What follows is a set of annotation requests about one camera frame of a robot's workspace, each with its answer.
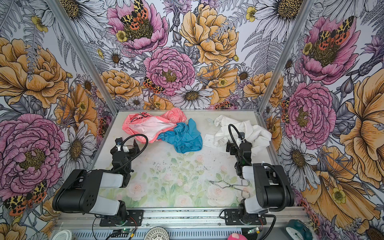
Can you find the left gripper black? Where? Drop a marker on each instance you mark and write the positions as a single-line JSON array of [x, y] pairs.
[[135, 150]]

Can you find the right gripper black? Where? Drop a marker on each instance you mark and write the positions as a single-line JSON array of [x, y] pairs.
[[233, 148]]

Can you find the white cloth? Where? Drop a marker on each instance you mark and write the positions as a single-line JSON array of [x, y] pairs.
[[258, 136]]

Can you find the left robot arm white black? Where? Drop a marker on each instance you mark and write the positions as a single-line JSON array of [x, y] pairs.
[[80, 191]]

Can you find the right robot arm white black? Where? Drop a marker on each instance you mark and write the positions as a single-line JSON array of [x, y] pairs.
[[265, 188]]

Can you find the pink patterned cloth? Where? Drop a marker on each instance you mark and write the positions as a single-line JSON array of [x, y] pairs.
[[151, 126]]

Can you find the teal blue cloth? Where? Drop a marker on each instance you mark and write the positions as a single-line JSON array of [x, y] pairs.
[[184, 137]]

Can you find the white round fan grille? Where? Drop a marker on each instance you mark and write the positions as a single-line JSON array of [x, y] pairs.
[[157, 233]]

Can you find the pink round object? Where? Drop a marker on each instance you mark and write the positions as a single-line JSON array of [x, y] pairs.
[[236, 236]]

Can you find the green alarm clock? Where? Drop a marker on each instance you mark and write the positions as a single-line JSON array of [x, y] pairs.
[[297, 230]]

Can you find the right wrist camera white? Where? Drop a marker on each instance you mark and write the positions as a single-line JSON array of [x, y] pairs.
[[241, 137]]

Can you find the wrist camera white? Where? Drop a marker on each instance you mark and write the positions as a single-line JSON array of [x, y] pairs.
[[120, 145], [241, 137]]

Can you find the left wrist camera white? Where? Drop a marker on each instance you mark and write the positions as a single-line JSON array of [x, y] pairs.
[[120, 145]]

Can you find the metal wire tongs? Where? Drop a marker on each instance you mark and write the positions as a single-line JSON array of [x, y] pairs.
[[239, 187]]

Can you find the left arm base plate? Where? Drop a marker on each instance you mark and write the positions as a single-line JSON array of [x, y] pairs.
[[132, 218]]

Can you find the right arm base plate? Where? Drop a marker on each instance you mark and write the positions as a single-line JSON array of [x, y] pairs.
[[234, 217]]

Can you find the aluminium front rail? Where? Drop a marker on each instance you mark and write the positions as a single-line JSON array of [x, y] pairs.
[[174, 218]]

